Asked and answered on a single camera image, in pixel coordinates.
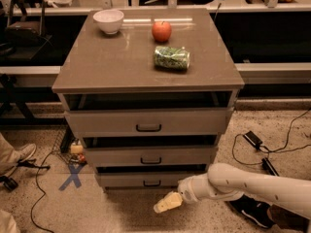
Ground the black power adapter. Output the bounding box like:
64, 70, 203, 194
243, 131, 262, 150

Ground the red apple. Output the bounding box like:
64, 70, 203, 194
152, 21, 172, 43

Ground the black bar on floor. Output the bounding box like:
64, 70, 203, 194
261, 158, 278, 176

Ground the black chair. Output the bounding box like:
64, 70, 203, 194
0, 0, 52, 59

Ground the grey drawer cabinet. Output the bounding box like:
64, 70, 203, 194
52, 9, 244, 176

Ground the black cable right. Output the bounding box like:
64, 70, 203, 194
231, 109, 311, 167

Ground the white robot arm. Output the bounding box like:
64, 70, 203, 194
154, 163, 311, 220

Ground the black cable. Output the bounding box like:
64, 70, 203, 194
30, 149, 56, 233
231, 109, 311, 167

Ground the black cable left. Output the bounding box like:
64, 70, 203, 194
30, 149, 56, 233

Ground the black sneaker right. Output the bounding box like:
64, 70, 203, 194
229, 195, 274, 229

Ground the blue tape cross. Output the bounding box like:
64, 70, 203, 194
59, 164, 85, 191

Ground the grey sneaker left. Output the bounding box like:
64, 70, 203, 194
0, 144, 37, 176

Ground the green soda can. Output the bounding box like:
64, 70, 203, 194
154, 46, 190, 71

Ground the grey drawer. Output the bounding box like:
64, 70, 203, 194
95, 172, 200, 189
85, 146, 218, 167
65, 109, 233, 137

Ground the white ceramic bowl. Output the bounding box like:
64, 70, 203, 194
93, 9, 124, 34

